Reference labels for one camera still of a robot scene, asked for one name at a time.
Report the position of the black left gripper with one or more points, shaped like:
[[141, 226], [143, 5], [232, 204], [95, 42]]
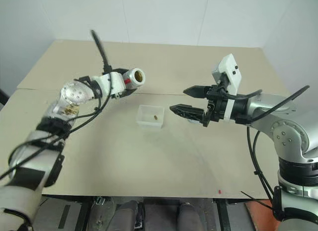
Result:
[[118, 95]]

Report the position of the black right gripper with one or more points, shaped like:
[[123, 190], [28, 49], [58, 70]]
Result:
[[216, 106]]

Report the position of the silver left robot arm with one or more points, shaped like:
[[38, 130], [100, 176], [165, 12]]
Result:
[[74, 92]]

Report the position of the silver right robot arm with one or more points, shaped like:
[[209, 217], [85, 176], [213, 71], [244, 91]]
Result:
[[273, 104]]

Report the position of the small clear plastic tray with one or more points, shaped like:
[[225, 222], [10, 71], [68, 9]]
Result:
[[150, 123]]

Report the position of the dark rounded shape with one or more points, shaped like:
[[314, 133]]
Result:
[[128, 216], [188, 216]]

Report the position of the silver metal clamp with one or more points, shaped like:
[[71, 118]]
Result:
[[100, 201]]

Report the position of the black slanted bar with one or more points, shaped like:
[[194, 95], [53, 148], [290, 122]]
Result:
[[3, 97]]

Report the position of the orange floor mat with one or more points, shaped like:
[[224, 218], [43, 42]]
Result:
[[261, 218]]

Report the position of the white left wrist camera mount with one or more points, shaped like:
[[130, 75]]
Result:
[[109, 83]]

